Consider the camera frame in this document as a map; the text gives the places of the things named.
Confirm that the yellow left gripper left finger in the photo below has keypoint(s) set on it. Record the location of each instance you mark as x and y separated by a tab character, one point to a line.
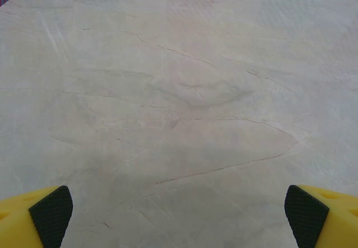
19	220

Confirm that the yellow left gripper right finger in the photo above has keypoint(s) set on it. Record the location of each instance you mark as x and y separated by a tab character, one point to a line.
335	220

